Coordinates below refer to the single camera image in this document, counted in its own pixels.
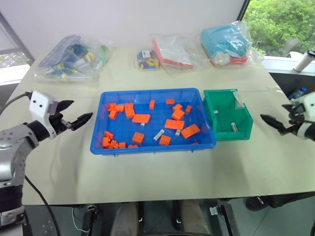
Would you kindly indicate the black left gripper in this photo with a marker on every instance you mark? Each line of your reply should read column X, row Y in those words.
column 59, row 123

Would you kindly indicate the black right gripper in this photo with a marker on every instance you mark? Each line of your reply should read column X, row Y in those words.
column 296, row 114

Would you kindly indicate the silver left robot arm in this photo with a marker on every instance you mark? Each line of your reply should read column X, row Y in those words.
column 14, row 150

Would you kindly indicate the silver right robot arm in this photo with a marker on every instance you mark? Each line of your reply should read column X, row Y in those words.
column 307, row 131

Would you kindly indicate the green plastic bin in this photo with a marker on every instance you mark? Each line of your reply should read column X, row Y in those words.
column 231, row 136

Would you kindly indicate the small bag of colourful pieces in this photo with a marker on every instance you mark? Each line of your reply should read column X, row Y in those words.
column 147, row 60

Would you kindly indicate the clear water bottle blue label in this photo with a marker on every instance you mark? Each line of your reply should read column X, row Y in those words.
column 297, row 93

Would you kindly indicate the small orange block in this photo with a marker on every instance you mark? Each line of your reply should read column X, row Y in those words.
column 108, row 134
column 113, row 114
column 113, row 144
column 112, row 106
column 106, row 142
column 122, row 145
column 170, row 101
column 188, row 109
column 152, row 104
column 120, row 108
column 177, row 107

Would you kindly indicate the white label card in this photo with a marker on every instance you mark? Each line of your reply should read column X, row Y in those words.
column 238, row 100

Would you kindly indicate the bag of mixed toys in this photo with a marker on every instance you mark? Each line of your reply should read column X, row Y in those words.
column 71, row 60

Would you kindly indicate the large orange block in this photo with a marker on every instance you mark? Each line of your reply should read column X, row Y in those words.
column 129, row 110
column 190, row 131
column 174, row 124
column 141, row 118

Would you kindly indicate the white cylinder with black cap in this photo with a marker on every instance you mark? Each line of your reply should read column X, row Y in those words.
column 304, row 61

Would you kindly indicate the blue plastic bin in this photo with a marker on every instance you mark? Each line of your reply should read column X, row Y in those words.
column 123, row 150

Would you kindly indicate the medium orange block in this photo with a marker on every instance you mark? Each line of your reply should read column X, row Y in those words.
column 165, row 140
column 178, row 114
column 138, row 137

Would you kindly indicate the plastic bag with teal cloth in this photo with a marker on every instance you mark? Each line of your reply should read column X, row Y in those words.
column 225, row 43

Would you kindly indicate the black wheel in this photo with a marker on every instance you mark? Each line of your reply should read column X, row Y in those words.
column 256, row 203

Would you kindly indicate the plastic bag with red tray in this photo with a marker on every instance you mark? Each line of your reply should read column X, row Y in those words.
column 176, row 55

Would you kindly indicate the tan rounded shape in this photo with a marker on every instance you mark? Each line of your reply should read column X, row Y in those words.
column 194, row 216
column 125, row 218

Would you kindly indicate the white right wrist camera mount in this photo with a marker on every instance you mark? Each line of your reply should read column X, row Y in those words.
column 310, row 100

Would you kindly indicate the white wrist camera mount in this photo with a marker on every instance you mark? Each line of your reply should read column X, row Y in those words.
column 39, row 105
column 310, row 100

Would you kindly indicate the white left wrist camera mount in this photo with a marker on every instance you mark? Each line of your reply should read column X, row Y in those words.
column 39, row 105

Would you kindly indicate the grey metal frame bar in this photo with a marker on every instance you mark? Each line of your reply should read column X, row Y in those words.
column 17, row 37

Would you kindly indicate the black table post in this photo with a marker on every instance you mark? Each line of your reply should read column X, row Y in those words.
column 176, row 215
column 140, row 215

